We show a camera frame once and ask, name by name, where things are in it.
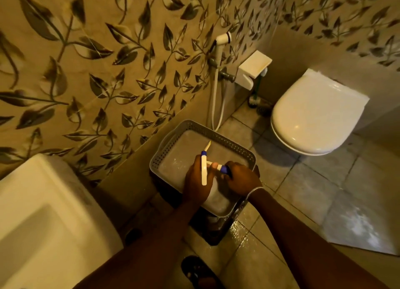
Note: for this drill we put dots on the metal wall valve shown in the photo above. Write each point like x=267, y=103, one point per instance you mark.
x=225, y=75

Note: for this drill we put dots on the black sandal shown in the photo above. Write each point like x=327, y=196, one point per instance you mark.
x=200, y=273

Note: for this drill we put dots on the person's left thumb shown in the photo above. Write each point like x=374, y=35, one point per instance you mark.
x=213, y=173

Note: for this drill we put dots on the person's left forearm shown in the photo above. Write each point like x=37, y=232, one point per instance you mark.
x=147, y=251

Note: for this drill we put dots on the white toilet paper holder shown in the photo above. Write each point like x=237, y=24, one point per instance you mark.
x=253, y=67

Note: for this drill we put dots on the white ceramic sink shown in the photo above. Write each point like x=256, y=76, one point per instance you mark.
x=47, y=223

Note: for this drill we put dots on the person's right fingers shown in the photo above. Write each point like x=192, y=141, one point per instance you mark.
x=228, y=170

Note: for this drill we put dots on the person's right forearm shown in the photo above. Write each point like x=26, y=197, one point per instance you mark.
x=300, y=245

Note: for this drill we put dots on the white toothbrush with blue band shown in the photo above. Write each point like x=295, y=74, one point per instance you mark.
x=204, y=173

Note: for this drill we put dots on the grey perforated plastic tray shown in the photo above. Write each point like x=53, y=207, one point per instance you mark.
x=178, y=160

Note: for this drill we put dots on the person's left hand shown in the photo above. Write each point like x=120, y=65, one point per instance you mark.
x=195, y=185

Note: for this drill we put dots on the white bidet sprayer head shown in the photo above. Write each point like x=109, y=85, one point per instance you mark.
x=221, y=41

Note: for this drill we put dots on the person's right hand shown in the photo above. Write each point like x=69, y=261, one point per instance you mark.
x=243, y=179

